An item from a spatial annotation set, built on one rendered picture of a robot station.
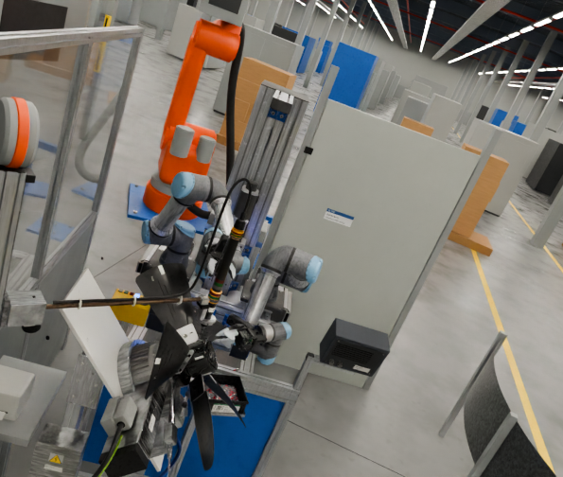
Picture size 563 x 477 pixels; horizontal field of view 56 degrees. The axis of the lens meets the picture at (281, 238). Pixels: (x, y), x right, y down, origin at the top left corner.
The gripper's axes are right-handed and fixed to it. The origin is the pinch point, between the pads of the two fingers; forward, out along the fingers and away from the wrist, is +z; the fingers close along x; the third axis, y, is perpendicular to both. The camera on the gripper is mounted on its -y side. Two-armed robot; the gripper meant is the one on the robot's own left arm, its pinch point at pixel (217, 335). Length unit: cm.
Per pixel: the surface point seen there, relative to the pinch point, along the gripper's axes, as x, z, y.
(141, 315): 18.0, 12.1, -33.3
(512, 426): 19, -153, 71
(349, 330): -8, -59, 14
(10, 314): -22, 78, 3
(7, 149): -69, 87, 2
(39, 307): -24, 71, 3
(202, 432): 9.5, 20.9, 32.8
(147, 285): -19.8, 32.5, -8.5
